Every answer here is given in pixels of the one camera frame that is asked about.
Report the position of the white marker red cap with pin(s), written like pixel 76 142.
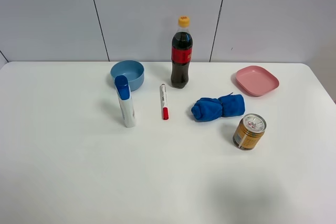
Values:
pixel 163 94

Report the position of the gold tin can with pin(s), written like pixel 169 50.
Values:
pixel 249 131

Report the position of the blue plastic bowl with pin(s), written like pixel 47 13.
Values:
pixel 132 70

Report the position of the rolled blue towel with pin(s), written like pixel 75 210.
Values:
pixel 209 109

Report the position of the pink square plate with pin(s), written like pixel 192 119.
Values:
pixel 256 80

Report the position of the white bottle blue cap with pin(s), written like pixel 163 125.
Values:
pixel 125 100

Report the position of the cola bottle yellow cap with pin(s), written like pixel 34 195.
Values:
pixel 181 55

